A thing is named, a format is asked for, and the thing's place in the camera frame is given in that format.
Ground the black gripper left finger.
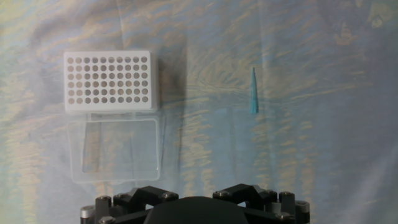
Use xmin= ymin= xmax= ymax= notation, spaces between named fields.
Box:
xmin=80 ymin=185 xmax=180 ymax=224

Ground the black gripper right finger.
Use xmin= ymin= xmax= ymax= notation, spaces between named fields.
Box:
xmin=212 ymin=183 xmax=311 ymax=224

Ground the blue pipette tip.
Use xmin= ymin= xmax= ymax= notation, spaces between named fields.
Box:
xmin=250 ymin=67 xmax=260 ymax=114

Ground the white pipette tip holder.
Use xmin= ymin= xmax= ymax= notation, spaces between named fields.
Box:
xmin=63 ymin=50 xmax=160 ymax=114

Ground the clear plastic box lid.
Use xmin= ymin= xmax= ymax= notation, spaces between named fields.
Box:
xmin=67 ymin=112 xmax=162 ymax=184

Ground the light blue table cloth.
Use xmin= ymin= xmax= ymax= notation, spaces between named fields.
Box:
xmin=0 ymin=0 xmax=398 ymax=224

